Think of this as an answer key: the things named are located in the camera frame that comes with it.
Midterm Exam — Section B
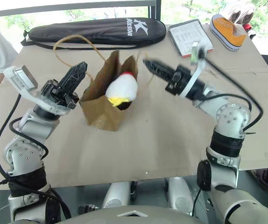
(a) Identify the grey robot torso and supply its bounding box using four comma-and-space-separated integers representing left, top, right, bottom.
52, 204, 218, 224

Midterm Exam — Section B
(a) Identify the small red object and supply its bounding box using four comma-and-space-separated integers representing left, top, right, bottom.
243, 23, 258, 39

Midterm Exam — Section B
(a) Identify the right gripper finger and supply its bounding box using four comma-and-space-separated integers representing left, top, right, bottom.
144, 64, 176, 84
143, 59, 179, 76

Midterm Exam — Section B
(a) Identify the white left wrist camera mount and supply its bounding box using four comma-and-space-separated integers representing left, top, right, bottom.
3, 65, 72, 115

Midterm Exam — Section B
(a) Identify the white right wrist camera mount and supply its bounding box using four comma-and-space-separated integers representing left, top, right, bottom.
179, 41, 209, 98

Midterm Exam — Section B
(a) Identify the white shoe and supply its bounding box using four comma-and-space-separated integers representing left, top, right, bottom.
237, 2, 257, 25
222, 3, 241, 23

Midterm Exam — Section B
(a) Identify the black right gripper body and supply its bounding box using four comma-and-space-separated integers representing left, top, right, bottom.
165, 65, 193, 97

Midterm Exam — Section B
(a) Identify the silver left robot leg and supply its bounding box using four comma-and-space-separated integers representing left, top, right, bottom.
101, 181, 135, 210

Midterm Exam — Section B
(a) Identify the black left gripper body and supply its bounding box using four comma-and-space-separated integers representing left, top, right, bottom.
40, 78, 80, 110

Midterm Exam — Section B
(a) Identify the silver right robot leg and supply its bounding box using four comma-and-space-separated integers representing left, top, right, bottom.
165, 176, 195, 214

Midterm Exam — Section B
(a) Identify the black racket bag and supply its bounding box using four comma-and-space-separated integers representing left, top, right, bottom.
21, 17, 167, 51

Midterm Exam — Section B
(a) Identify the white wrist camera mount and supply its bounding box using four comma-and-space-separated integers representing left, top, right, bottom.
179, 41, 209, 98
3, 65, 72, 115

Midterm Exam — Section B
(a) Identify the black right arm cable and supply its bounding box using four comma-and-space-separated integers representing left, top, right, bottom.
202, 56, 265, 135

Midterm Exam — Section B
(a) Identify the brown cardboard table cover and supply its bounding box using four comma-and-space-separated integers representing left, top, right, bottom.
0, 23, 268, 189

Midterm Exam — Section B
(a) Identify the white chicken plush toy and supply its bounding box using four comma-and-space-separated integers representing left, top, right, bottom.
104, 71, 139, 107

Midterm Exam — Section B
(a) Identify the silver robot leg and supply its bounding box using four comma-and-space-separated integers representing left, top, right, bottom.
101, 181, 135, 210
165, 176, 195, 214

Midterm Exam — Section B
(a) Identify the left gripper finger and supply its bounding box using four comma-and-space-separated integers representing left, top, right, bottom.
65, 61, 88, 93
58, 66, 81, 91

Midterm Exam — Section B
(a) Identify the orange canvas sneaker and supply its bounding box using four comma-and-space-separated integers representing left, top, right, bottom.
209, 14, 247, 51

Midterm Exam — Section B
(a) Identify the black window frame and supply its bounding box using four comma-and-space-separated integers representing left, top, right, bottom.
0, 0, 163, 22

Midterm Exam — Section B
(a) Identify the brown paper bag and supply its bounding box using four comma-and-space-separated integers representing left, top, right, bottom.
53, 35, 156, 133

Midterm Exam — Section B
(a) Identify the white printed booklet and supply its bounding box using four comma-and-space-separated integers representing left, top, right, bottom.
168, 19, 215, 58

